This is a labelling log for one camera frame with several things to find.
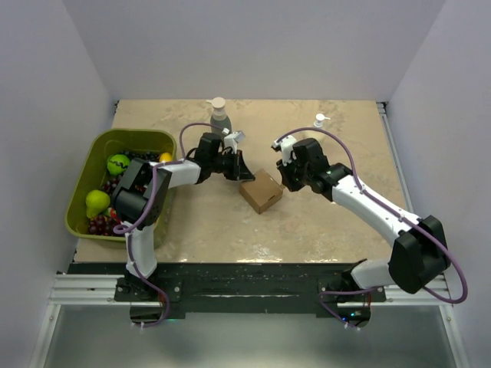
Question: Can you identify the yellow lemon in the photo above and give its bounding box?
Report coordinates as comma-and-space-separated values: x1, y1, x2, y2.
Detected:
159, 153, 173, 163

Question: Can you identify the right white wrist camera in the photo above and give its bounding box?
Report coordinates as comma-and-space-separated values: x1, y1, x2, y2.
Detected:
271, 135, 297, 166

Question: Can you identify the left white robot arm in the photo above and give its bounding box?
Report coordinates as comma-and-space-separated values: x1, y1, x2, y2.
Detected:
111, 131, 255, 301

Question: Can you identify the green tennis ball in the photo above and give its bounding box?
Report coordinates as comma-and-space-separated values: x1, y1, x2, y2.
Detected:
107, 154, 130, 176

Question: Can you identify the red dragon fruit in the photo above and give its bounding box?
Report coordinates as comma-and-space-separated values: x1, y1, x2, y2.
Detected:
105, 208, 119, 220

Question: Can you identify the brown cardboard express box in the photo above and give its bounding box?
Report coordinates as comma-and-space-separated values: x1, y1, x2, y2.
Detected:
239, 169, 283, 215

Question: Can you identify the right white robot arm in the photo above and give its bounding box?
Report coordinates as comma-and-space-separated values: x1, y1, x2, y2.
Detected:
272, 136, 450, 301

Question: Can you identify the purple cable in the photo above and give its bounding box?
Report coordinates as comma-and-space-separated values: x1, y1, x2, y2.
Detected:
113, 122, 231, 327
275, 127, 469, 331

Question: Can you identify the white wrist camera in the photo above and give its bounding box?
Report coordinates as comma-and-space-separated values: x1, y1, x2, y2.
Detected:
222, 128, 245, 154
271, 135, 297, 166

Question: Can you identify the cream lotion pump bottle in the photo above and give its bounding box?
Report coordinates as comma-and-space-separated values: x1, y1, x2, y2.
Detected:
313, 113, 331, 129

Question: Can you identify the green pear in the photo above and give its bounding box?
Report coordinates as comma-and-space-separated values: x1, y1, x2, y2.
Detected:
85, 189, 110, 219

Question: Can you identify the grey pump bottle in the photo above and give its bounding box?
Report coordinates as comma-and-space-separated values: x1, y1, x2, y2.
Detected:
206, 97, 232, 138

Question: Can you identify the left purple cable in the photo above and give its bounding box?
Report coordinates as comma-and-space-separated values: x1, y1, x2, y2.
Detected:
113, 122, 231, 327

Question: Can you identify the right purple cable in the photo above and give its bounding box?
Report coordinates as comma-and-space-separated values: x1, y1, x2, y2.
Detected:
275, 127, 469, 331

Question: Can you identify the olive green plastic bin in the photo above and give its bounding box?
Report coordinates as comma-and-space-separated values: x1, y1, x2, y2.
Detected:
64, 129, 177, 249

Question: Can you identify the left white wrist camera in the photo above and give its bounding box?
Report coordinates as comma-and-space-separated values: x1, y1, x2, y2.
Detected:
222, 128, 245, 154

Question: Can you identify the dark purple grape bunch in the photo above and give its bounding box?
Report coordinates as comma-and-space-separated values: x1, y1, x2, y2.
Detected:
86, 151, 160, 237

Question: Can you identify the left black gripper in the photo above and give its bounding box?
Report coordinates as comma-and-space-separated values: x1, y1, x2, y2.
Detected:
209, 149, 253, 180

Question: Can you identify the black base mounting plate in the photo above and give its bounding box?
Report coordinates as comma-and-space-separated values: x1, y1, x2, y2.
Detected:
114, 262, 386, 327

